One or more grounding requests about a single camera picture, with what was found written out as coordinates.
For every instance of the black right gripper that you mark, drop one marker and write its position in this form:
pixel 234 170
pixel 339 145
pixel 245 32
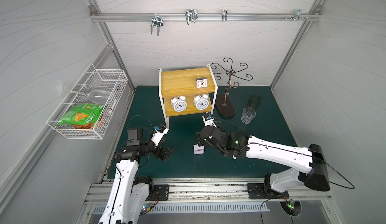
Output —
pixel 200 138

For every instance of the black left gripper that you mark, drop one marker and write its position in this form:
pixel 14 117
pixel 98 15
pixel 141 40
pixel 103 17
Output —
pixel 163 153

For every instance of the white square alarm clock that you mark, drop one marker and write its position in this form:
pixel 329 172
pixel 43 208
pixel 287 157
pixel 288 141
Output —
pixel 199 149

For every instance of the white twin-bell alarm clock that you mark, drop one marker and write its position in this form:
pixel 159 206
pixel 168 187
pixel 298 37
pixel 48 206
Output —
pixel 201 102

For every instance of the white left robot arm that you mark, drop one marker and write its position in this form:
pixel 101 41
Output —
pixel 132 197

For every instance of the dark cup holder stand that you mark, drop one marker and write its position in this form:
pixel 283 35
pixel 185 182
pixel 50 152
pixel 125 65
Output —
pixel 223 102

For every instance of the clear drinking glass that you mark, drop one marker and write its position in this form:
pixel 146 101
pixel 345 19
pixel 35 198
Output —
pixel 248 114

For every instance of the dark tinted glass cup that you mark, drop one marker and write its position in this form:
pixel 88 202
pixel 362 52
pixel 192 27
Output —
pixel 254 101

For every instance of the clear wine glass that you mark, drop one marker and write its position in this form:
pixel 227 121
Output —
pixel 97 96

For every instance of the green snack bag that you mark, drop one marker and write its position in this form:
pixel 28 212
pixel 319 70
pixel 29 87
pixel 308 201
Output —
pixel 82 114

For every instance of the black round floor device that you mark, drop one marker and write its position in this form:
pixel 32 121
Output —
pixel 292 208

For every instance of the metal double hook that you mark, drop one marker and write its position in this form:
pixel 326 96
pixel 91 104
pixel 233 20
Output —
pixel 191 16
pixel 157 23

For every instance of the metal single hook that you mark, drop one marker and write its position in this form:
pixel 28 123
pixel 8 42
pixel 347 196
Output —
pixel 224 15

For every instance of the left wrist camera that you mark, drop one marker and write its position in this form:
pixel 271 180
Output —
pixel 159 131

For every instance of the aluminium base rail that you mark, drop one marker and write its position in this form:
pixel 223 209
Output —
pixel 204 195

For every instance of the wooden two-tier white-frame shelf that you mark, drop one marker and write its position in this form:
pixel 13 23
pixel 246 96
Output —
pixel 183 82

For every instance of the white wire basket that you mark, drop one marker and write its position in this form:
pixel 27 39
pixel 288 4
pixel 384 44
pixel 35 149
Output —
pixel 113 80

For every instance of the aluminium wall rail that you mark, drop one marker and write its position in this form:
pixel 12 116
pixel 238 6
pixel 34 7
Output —
pixel 202 17

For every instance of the metal bracket hook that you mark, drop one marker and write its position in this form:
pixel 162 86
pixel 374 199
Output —
pixel 297 17

